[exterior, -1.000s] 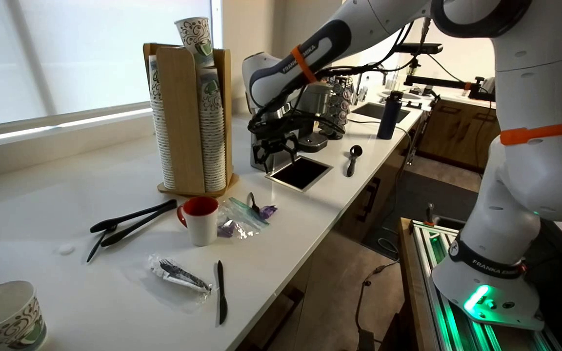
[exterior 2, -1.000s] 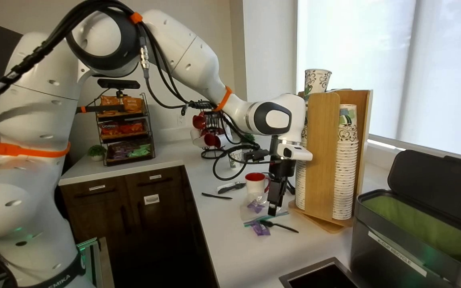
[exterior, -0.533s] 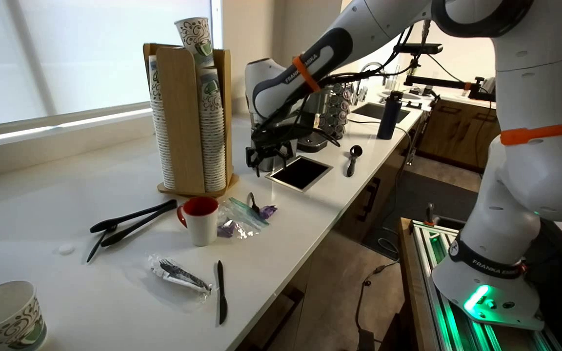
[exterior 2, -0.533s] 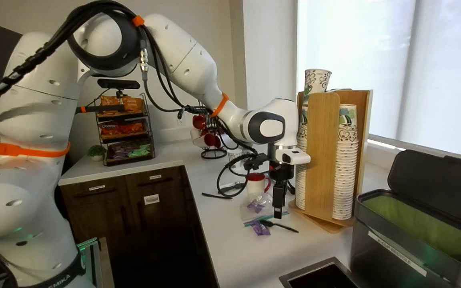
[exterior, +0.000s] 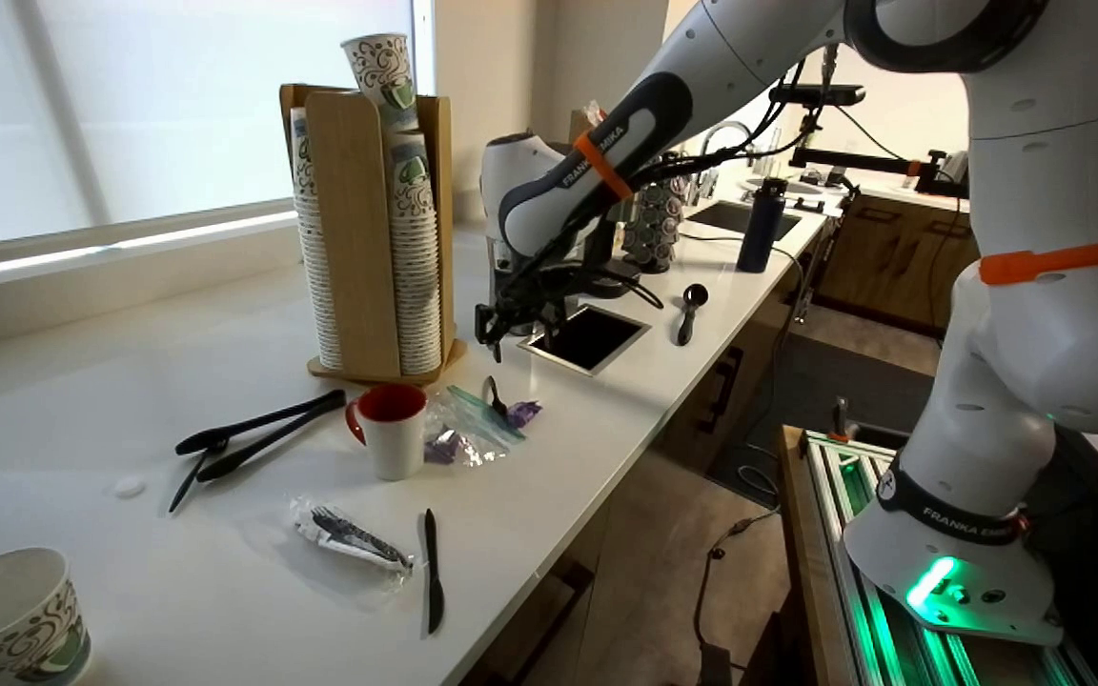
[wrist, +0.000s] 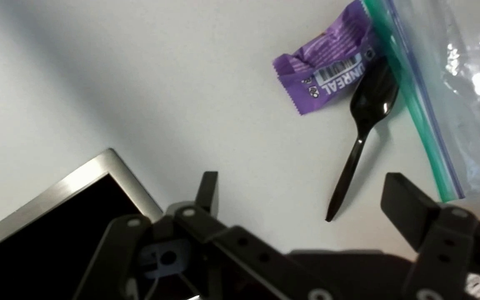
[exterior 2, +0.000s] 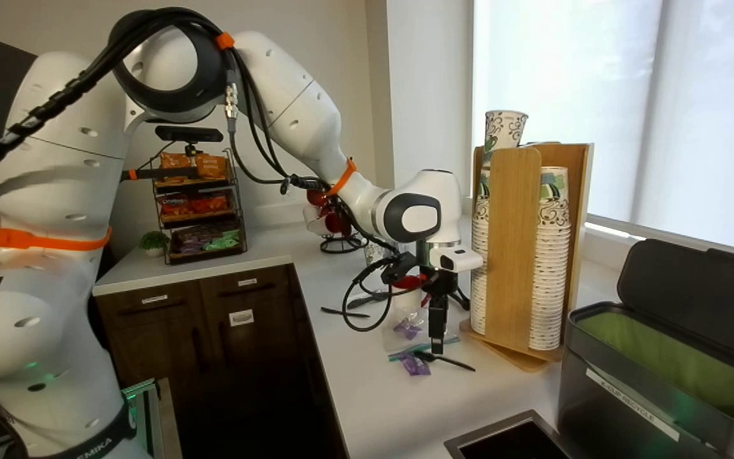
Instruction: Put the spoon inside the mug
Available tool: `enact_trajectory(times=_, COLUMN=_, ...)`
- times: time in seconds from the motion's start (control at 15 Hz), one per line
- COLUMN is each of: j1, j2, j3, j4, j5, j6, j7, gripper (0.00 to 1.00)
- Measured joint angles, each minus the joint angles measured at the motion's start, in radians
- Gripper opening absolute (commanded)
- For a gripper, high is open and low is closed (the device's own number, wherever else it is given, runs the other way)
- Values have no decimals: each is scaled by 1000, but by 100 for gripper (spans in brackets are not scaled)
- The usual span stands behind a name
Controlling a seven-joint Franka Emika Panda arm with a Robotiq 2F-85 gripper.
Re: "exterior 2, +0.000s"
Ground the clear plastic bag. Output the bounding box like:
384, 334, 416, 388
381, 306, 461, 359

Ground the dark bin lid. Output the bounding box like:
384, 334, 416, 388
616, 238, 734, 359

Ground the wooden cup holder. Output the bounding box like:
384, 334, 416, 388
459, 142, 594, 373

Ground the grey recycling bin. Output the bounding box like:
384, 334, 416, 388
556, 238, 734, 459

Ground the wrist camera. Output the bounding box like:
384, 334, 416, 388
380, 252, 419, 285

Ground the row of orange snack bags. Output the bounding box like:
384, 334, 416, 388
159, 152, 229, 181

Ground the drawer handle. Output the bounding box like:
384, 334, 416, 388
117, 303, 171, 316
218, 282, 275, 298

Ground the window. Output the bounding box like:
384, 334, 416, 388
471, 0, 734, 257

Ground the tall stack of paper cups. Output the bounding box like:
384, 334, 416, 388
470, 110, 529, 336

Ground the row of red snack bags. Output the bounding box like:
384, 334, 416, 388
161, 194, 231, 217

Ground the black plastic knife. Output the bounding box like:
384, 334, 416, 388
346, 291, 394, 310

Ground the short stack of paper cups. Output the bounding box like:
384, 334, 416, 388
529, 166, 572, 352

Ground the purple packet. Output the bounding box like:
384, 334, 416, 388
393, 318, 424, 341
399, 353, 432, 377

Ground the small potted plant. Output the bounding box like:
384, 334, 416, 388
139, 230, 171, 259

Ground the black wire mug tree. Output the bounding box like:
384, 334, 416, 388
319, 191, 368, 255

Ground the white mug with red inside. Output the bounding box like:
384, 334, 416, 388
392, 273, 432, 314

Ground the sink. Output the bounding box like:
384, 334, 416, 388
443, 409, 573, 459

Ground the heap of purple green packets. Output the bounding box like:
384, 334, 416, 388
175, 226, 241, 254

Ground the black wire snack rack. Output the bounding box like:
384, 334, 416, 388
152, 149, 248, 266

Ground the camera on mount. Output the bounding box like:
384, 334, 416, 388
121, 125, 225, 183

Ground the dark wooden drawer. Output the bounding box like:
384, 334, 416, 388
95, 279, 203, 327
199, 264, 298, 311

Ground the dark wooden cabinet door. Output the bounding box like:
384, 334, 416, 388
205, 300, 326, 421
104, 316, 215, 396

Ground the glass jar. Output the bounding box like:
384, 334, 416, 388
363, 240, 400, 268

